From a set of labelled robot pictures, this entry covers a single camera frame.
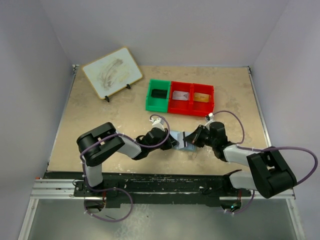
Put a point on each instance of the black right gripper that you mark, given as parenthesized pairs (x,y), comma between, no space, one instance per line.
(194,136)

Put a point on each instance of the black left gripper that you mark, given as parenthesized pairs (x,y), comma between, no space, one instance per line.
(170,143)

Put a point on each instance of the white striped card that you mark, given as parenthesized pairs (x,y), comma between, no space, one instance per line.
(186,144)

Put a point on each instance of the teal leather card holder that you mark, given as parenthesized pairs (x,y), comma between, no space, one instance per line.
(182,145)

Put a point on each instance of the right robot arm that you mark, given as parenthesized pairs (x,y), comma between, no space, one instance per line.
(269,172)

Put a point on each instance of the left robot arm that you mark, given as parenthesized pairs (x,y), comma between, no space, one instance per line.
(97,145)

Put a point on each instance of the orange card in bin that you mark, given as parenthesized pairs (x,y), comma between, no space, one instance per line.
(201,97)

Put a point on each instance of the black card in green bin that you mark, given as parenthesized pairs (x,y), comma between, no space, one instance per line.
(159,93)

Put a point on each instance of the silver card in bin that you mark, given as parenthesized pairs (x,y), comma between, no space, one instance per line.
(180,95)

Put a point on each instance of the green plastic bin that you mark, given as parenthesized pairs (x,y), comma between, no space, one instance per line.
(157,98)

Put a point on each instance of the red double plastic bin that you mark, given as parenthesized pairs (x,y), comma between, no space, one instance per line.
(191,107)

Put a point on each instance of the black whiteboard stand clip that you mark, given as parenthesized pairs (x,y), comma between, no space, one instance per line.
(107,98)

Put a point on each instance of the yellow framed whiteboard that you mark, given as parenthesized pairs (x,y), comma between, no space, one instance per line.
(112,72)

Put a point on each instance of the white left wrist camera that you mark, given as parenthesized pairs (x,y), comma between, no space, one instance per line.
(158,123)

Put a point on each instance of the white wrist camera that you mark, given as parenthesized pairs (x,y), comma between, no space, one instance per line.
(209,117)
(158,123)

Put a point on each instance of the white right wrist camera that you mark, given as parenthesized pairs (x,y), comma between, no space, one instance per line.
(209,117)

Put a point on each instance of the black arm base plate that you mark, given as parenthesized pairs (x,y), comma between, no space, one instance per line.
(155,189)

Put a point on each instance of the aluminium frame rail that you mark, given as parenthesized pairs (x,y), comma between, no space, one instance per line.
(156,207)

